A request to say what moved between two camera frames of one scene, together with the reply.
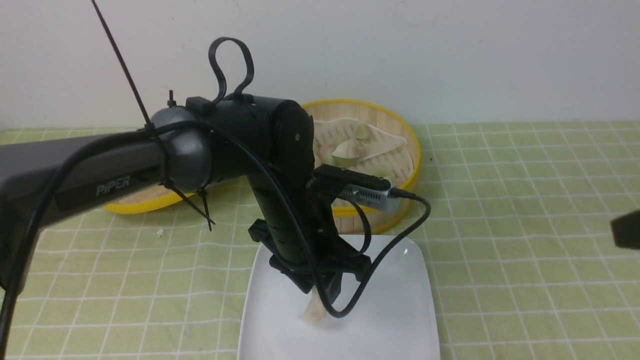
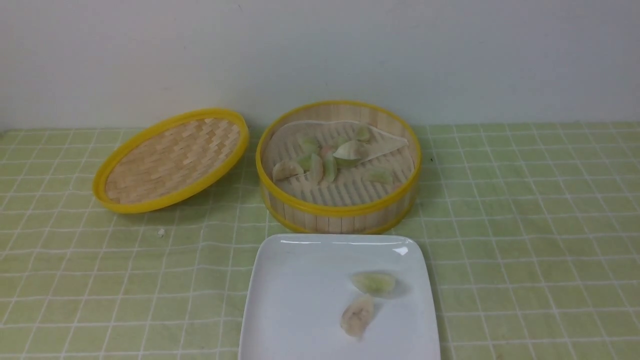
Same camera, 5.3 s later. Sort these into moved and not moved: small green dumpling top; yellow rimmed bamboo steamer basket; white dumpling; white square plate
Moved: white dumpling
Not moved: white square plate; small green dumpling top; yellow rimmed bamboo steamer basket
